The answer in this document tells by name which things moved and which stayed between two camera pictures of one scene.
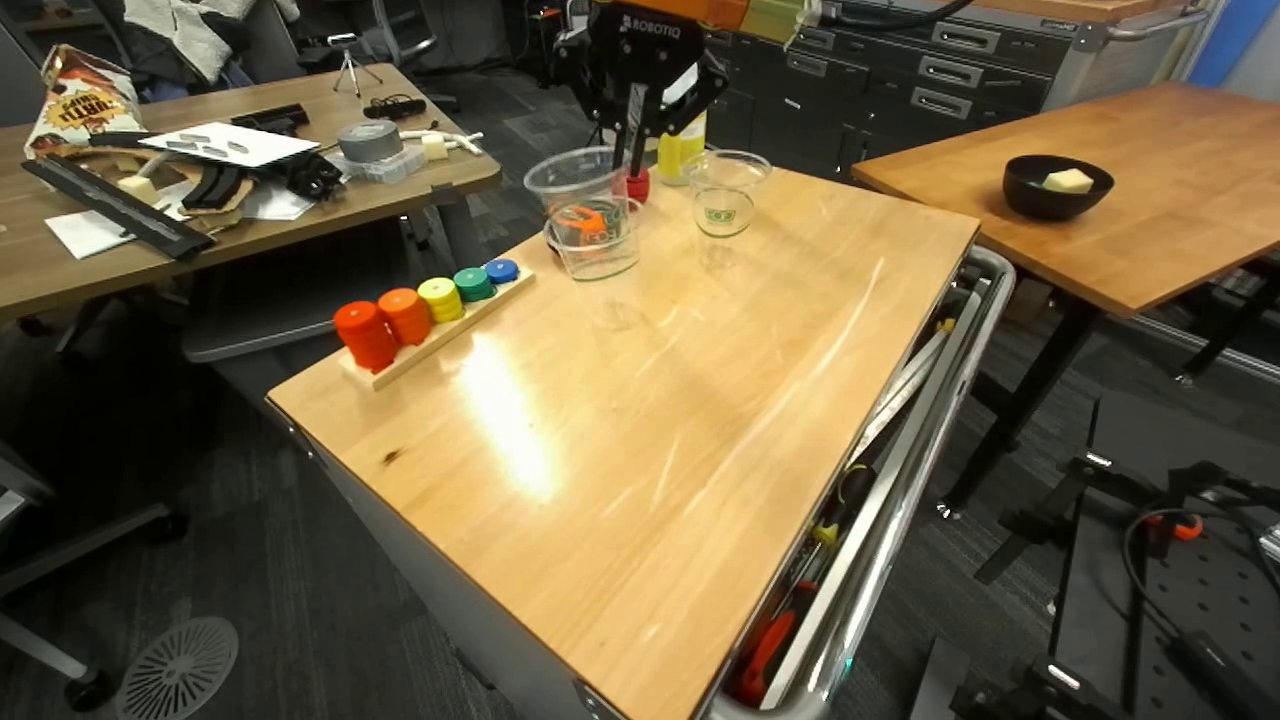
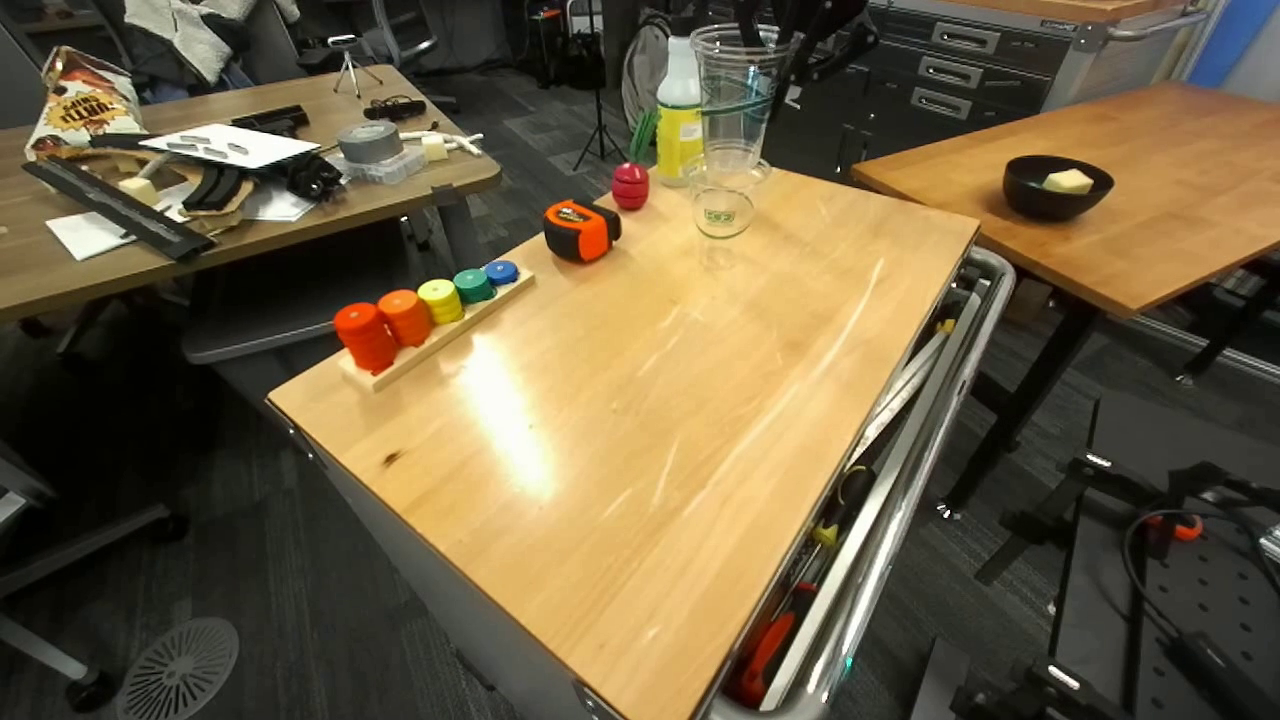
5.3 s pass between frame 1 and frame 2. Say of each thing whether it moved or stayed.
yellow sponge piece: stayed
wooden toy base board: stayed
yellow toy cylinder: stayed
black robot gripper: moved
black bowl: stayed
